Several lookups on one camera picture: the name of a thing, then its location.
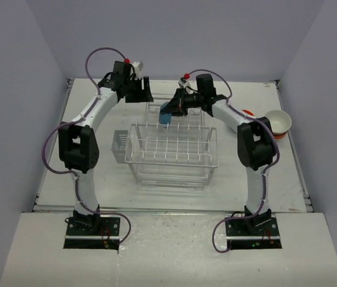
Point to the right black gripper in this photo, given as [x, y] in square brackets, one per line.
[178, 106]

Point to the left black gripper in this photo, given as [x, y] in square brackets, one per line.
[143, 95]

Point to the blue plastic bowl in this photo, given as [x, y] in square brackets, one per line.
[164, 119]

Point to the small orange plastic bowl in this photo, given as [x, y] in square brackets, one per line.
[250, 113]

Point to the large orange ceramic bowl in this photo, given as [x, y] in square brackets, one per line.
[280, 135]

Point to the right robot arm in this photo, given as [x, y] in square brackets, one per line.
[256, 147]

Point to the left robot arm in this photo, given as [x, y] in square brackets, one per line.
[78, 147]

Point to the clear plastic cutlery holder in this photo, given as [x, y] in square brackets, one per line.
[119, 145]

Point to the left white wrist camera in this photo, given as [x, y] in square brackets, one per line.
[137, 69]

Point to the white wire dish rack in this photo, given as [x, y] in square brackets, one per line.
[181, 153]

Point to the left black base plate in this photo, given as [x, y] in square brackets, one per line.
[103, 236]

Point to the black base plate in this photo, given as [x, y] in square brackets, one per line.
[260, 232]
[103, 236]

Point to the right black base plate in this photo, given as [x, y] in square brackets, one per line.
[260, 232]

